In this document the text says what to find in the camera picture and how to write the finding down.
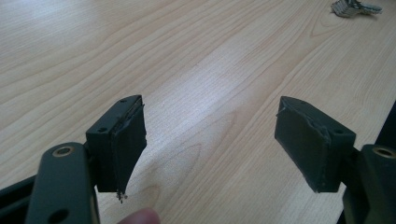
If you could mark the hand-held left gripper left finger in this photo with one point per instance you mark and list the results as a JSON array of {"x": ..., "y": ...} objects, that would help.
[{"x": 120, "y": 146}]

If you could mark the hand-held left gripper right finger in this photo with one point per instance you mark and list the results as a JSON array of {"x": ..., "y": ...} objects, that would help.
[{"x": 306, "y": 146}]

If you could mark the small grey metal object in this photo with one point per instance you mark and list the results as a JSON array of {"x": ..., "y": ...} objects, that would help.
[{"x": 351, "y": 8}]

